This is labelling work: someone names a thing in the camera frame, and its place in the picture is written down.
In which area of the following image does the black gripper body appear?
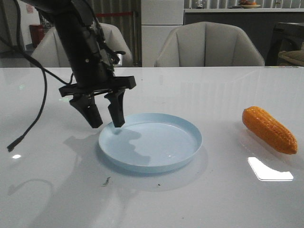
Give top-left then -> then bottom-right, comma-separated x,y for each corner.
58,24 -> 136,96

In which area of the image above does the grey armchair on right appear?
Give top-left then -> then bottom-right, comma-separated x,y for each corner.
155,22 -> 265,67

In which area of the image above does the black cable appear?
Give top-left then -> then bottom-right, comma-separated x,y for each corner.
0,0 -> 79,152

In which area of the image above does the red trash bin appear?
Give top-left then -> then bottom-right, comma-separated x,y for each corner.
29,24 -> 45,48

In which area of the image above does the light blue plastic plate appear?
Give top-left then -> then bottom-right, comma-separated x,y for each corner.
99,113 -> 202,173

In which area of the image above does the beige cushion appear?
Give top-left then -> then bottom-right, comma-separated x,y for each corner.
278,49 -> 304,67

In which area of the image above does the red barrier belt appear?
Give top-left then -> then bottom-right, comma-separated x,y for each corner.
96,11 -> 133,18

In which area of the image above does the orange toy corn cob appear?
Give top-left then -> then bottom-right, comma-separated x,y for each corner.
242,106 -> 298,155

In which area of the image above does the grey armchair on left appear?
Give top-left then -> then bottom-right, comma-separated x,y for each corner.
31,23 -> 133,67

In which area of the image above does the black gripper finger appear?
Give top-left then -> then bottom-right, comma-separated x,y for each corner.
69,95 -> 103,128
104,89 -> 125,127

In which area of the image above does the grey counter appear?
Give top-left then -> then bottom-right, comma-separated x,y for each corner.
183,8 -> 304,60

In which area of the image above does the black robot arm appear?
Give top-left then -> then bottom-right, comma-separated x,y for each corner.
27,0 -> 136,128

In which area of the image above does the grey armchair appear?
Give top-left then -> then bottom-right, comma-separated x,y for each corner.
31,23 -> 133,67
155,22 -> 265,67

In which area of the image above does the white cabinet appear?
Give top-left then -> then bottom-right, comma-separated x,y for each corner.
141,0 -> 184,67

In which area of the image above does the fruit bowl on counter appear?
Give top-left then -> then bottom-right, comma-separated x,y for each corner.
238,0 -> 261,9

